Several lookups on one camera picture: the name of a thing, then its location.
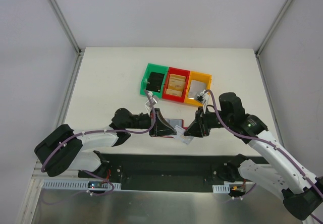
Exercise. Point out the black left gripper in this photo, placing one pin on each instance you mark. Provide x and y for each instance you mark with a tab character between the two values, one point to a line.
153	122

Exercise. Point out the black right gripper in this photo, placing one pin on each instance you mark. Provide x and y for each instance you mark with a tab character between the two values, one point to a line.
204	122

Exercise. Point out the red leather card holder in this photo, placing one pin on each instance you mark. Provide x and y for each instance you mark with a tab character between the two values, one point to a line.
168	129

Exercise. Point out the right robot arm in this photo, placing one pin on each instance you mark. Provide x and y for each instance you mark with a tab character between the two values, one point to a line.
299	189

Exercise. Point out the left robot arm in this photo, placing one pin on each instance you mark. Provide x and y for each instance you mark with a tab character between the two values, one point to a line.
64	149

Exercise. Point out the gold VIP card lower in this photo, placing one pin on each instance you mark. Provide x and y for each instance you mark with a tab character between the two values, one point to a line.
174	92

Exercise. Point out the gold vip card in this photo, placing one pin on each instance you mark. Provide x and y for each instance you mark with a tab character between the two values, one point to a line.
176	81
174	92

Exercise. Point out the silver VIP card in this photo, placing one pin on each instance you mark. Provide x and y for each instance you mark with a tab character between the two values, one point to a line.
195	87

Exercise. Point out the black VIP card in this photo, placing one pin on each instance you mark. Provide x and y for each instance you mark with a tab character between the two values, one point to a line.
154	82

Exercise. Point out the gold VIP card upper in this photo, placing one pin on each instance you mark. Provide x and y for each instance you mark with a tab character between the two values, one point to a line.
176	81

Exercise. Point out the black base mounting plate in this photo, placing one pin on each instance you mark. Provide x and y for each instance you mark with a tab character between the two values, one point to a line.
174	173

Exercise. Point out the yellow plastic bin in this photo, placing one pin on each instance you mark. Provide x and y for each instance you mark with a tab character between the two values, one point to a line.
206	78

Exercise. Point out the red plastic bin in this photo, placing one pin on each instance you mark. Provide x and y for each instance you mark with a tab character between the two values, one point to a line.
176	71

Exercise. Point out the green plastic bin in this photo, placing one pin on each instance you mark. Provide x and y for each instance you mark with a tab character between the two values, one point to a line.
153	68

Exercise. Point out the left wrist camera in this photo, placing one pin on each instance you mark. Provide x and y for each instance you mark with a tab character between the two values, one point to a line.
152	100

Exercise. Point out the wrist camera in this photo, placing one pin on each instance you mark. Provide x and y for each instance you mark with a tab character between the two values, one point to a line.
152	100
202	97

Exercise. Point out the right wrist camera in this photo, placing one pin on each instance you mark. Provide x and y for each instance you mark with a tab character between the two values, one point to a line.
202	97

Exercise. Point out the right white cable duct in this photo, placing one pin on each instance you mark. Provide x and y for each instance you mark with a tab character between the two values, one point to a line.
221	189

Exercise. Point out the white cable duct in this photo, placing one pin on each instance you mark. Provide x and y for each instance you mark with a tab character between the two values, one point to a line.
80	185
221	189

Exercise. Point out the left aluminium frame post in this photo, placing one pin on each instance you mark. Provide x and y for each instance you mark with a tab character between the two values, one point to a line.
64	25

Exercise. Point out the aluminium frame post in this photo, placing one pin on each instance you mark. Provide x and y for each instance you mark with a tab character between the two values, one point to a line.
273	27
64	25

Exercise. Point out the right aluminium frame post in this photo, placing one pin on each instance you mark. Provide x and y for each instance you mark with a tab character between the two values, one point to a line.
273	27

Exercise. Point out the left white cable duct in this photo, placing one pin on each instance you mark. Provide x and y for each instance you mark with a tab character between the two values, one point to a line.
80	185

